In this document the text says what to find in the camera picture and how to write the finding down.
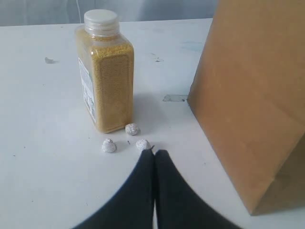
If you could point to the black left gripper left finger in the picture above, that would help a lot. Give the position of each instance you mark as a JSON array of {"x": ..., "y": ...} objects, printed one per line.
[{"x": 132, "y": 205}]

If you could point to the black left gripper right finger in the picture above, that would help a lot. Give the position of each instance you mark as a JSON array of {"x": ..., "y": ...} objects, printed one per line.
[{"x": 177, "y": 205}]

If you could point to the large brown paper bag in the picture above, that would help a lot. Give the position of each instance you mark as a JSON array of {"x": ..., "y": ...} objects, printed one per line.
[{"x": 248, "y": 95}]

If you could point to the grey tape strip on table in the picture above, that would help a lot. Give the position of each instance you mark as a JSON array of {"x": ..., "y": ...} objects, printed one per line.
[{"x": 175, "y": 98}]

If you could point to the yellow grain bottle white cap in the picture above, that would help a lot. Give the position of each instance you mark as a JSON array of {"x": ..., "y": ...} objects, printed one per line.
[{"x": 106, "y": 63}]

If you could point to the white backdrop curtain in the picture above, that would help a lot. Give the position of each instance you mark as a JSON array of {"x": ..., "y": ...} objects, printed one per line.
[{"x": 37, "y": 12}]

